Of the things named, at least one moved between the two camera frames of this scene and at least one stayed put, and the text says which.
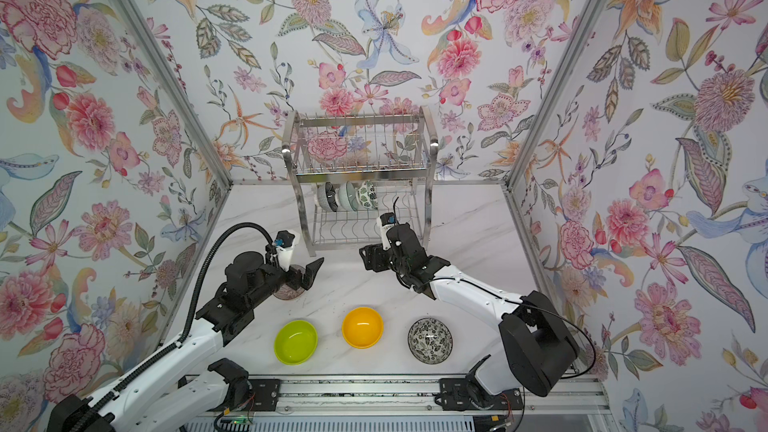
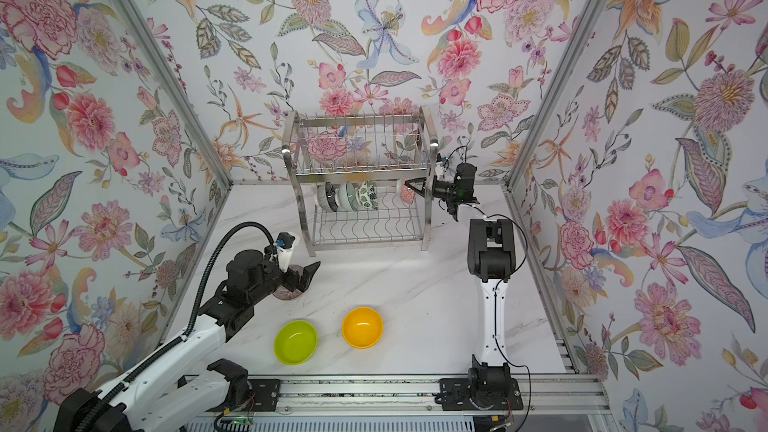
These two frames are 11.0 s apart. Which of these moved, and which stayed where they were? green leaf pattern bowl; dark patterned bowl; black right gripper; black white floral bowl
Moved: black white floral bowl; black right gripper
Stayed: green leaf pattern bowl; dark patterned bowl
